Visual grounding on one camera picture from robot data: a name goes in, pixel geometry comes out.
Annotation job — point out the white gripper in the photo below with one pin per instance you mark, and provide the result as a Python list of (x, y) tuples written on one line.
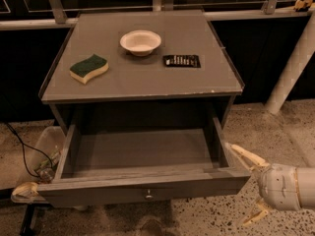
[(278, 185)]

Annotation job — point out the grey top drawer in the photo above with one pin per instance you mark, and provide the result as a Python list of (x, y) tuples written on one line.
[(116, 161)]

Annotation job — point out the grey drawer cabinet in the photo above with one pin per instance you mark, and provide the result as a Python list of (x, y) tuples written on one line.
[(133, 78)]

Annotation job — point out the black snack packet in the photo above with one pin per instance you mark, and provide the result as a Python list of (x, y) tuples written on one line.
[(185, 61)]

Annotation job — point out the yellow object on ledge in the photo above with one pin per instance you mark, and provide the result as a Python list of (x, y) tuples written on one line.
[(302, 5)]

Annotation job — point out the white paper bowl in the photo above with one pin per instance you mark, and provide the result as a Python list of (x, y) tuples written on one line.
[(140, 42)]

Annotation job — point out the metal window railing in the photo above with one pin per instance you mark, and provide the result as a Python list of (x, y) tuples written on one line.
[(157, 7)]

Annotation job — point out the green yellow sponge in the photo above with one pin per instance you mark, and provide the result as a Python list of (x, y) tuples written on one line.
[(89, 68)]

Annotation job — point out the banana peel in bin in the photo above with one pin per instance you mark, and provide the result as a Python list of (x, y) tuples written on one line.
[(26, 190)]

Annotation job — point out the clear plastic bin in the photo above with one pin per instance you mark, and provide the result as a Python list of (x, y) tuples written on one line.
[(42, 163)]

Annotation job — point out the black stand base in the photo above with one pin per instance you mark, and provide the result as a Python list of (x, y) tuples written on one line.
[(26, 226)]

